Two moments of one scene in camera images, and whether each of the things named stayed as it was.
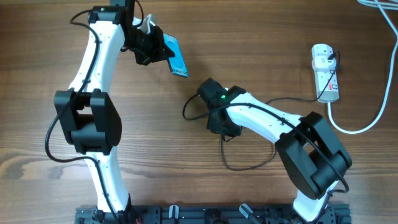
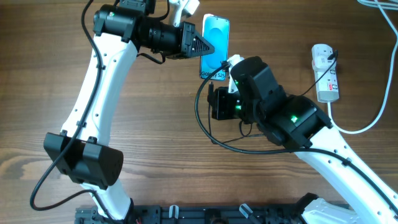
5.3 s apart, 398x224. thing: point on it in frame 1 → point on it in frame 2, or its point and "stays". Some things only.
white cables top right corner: (382, 4) stays
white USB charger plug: (323, 63) stays
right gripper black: (236, 129) → (221, 111)
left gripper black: (159, 50) → (186, 37)
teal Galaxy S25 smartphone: (177, 63) → (216, 31)
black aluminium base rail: (210, 214) stays
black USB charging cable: (330, 56) → (333, 56)
